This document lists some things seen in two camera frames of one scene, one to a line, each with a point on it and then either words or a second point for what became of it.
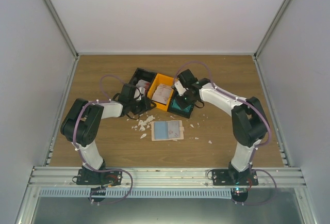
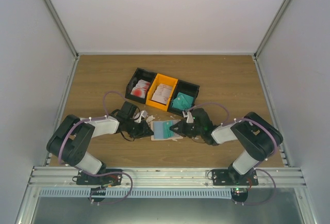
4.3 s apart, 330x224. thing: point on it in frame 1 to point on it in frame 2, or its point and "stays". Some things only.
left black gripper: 146,106 to 143,132
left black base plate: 103,178 stays
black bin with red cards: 143,78 stays
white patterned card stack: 162,94 stays
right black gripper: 182,104 to 181,130
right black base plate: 234,177 stays
